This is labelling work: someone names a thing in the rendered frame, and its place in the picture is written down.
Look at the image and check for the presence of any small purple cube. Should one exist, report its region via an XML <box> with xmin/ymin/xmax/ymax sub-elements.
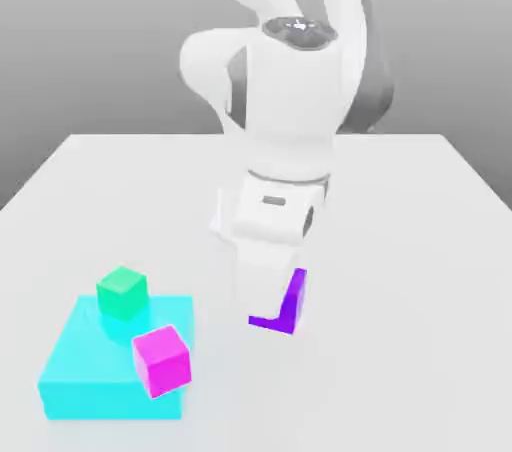
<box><xmin>247</xmin><ymin>267</ymin><xmax>308</xmax><ymax>336</ymax></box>

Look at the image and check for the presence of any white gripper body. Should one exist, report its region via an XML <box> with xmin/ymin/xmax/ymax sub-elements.
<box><xmin>234</xmin><ymin>240</ymin><xmax>300</xmax><ymax>320</ymax></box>

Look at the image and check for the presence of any large cyan box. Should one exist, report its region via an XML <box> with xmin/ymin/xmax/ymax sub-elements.
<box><xmin>36</xmin><ymin>293</ymin><xmax>196</xmax><ymax>421</ymax></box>

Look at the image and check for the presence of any small green cube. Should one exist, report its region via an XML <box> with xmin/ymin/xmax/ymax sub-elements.
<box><xmin>95</xmin><ymin>265</ymin><xmax>148</xmax><ymax>322</ymax></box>

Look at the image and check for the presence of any small magenta cube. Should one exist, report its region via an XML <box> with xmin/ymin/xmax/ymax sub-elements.
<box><xmin>131</xmin><ymin>324</ymin><xmax>193</xmax><ymax>400</ymax></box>

